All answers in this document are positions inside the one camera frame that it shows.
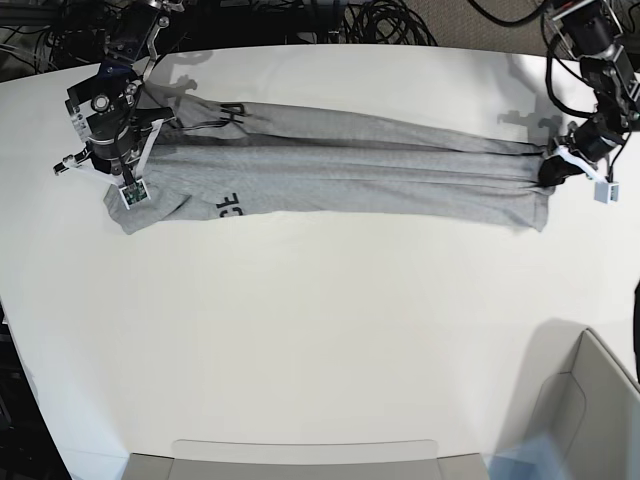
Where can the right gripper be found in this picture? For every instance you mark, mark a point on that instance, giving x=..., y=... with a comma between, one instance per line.
x=102, y=111

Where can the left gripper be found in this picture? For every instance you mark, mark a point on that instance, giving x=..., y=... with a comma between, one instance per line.
x=598, y=135

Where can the grey T-shirt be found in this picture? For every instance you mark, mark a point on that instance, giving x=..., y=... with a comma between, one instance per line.
x=218, y=160

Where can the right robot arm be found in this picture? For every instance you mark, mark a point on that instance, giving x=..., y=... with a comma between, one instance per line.
x=130, y=43

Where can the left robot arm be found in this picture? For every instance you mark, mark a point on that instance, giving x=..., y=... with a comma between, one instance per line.
x=594, y=34

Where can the grey bin at right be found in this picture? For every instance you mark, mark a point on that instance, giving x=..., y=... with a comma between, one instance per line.
x=585, y=423

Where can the grey tray at bottom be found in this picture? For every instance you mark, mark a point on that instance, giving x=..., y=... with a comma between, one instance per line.
x=417, y=459

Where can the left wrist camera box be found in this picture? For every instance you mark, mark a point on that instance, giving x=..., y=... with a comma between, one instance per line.
x=606, y=192

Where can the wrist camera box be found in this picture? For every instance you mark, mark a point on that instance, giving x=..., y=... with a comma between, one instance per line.
x=606, y=192
x=133, y=193

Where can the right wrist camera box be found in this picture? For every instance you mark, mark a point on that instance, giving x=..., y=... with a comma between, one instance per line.
x=133, y=193

